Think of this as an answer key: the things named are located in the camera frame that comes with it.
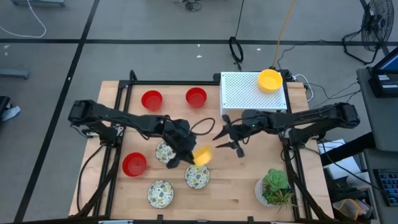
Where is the black support beam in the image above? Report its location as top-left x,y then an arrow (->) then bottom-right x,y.
320,132 -> 377,167

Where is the white floor cable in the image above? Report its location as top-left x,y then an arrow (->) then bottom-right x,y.
0,0 -> 47,39

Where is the red plastic bowl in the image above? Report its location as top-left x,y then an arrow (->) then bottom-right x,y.
185,86 -> 208,108
121,152 -> 147,177
141,90 -> 164,111

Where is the leaf-patterned ceramic bowl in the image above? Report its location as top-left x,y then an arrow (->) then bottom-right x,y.
147,180 -> 175,209
154,139 -> 177,164
184,164 -> 211,190

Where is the white perforated metal shelf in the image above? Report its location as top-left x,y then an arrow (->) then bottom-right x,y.
219,71 -> 289,119

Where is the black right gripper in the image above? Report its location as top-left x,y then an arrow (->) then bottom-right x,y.
212,114 -> 251,159

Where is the succulent plant in white pot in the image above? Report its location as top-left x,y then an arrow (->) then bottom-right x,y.
254,168 -> 299,213

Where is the white box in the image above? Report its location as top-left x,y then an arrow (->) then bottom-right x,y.
317,139 -> 361,180

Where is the black floor fan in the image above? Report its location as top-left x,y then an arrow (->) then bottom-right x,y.
341,0 -> 396,65

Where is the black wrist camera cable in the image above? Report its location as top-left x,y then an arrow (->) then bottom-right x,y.
188,117 -> 216,136

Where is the thin black hanging cable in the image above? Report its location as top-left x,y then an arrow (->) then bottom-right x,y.
234,0 -> 246,38

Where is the black arm base cable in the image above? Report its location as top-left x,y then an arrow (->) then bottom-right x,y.
75,143 -> 106,214

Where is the grey desk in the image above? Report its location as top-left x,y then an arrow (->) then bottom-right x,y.
356,67 -> 398,224

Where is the laptop screen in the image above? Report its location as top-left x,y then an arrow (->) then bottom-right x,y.
371,46 -> 398,75

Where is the brown bag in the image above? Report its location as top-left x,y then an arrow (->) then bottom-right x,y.
332,198 -> 374,222

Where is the tangled black cable bundle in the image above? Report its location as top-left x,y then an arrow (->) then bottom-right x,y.
174,0 -> 203,12

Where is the grey floor base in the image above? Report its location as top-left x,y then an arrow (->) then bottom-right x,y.
11,0 -> 66,7

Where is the white power cable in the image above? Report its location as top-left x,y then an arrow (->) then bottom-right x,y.
292,73 -> 315,103

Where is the yellow hanging cable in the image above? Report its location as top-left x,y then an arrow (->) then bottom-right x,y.
272,0 -> 298,68

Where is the black keyboard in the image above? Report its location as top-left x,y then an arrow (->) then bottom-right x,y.
373,169 -> 398,208

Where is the grey floor bar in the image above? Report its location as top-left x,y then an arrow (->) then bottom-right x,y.
0,68 -> 30,80

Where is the coiled black cable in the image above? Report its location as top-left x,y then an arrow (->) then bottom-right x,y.
229,36 -> 245,71

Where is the black aluminium table frame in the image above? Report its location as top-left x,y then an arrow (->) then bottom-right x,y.
73,70 -> 335,224

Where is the yellow plastic bowl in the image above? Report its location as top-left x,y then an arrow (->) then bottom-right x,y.
192,145 -> 214,167
257,68 -> 284,94

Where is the white shoe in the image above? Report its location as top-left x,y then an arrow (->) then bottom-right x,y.
1,105 -> 21,122

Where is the black box with labels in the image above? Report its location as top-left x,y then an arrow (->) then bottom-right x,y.
368,73 -> 398,99

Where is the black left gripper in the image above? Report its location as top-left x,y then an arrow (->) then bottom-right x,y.
162,118 -> 198,170

